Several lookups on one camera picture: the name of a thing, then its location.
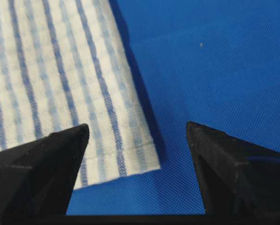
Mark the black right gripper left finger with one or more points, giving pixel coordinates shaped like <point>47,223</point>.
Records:
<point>37,178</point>

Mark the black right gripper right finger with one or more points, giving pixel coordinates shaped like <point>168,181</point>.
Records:
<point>237,179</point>

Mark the blue table mat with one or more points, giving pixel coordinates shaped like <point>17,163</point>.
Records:
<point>214,62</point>

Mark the blue white striped towel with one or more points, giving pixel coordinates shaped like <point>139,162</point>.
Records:
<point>62,64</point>

